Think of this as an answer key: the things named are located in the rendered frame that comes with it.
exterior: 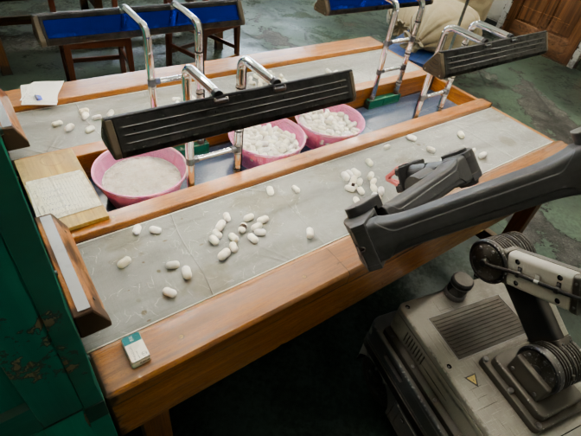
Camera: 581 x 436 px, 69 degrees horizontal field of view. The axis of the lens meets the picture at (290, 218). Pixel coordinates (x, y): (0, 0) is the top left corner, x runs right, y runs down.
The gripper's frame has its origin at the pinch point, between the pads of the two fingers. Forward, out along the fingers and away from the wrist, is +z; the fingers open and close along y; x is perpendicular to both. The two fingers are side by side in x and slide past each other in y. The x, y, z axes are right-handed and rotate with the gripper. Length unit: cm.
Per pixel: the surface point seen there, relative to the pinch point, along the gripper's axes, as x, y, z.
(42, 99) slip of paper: -53, 68, 80
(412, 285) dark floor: 64, -56, 56
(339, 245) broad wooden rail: 12.0, 21.5, 1.0
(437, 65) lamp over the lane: -26.9, -29.1, -1.3
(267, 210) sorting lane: -0.1, 29.0, 19.8
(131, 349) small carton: 12, 77, -2
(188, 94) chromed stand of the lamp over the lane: -34, 44, 14
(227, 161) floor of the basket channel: -16, 23, 50
